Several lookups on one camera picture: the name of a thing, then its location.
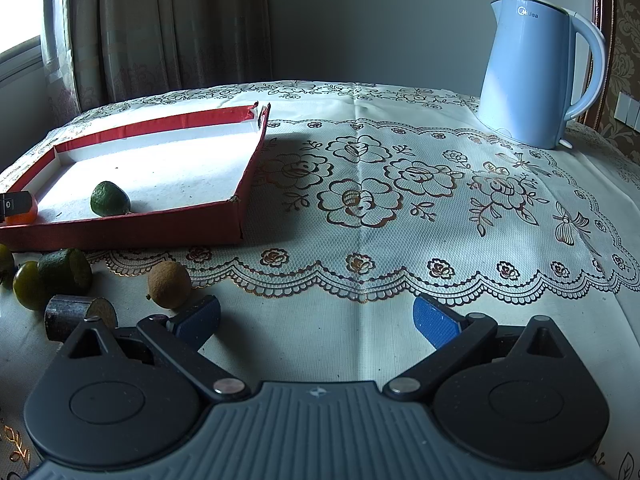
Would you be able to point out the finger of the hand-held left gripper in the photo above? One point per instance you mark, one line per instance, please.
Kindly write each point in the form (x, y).
(15, 204)

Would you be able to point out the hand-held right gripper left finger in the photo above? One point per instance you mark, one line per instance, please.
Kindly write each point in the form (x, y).
(200, 317)

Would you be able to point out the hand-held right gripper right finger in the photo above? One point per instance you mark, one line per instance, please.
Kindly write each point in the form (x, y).
(432, 322)

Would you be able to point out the orange mandarin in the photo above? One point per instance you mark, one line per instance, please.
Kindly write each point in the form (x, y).
(23, 218)

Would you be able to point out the brown longan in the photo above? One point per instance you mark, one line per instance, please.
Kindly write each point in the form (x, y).
(169, 284)

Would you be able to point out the green tomato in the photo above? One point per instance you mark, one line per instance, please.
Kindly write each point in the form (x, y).
(27, 287)
(5, 260)

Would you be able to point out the green cucumber piece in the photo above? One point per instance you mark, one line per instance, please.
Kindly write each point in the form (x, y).
(110, 199)
(65, 270)

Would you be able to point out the red cardboard box tray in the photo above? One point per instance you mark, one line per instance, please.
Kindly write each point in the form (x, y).
(150, 225)

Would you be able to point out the dark sugarcane piece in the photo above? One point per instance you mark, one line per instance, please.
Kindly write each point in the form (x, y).
(65, 312)

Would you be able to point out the white floral lace tablecloth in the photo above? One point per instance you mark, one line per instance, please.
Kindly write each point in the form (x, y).
(350, 270)

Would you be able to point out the window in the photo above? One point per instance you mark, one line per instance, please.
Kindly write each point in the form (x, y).
(15, 10)

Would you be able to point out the light blue electric kettle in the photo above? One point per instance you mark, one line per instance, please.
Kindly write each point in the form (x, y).
(530, 70)

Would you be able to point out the dark wooden trim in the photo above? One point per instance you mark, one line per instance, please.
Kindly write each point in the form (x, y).
(605, 20)

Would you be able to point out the white wall switch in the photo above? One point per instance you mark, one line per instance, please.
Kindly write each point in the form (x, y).
(629, 107)

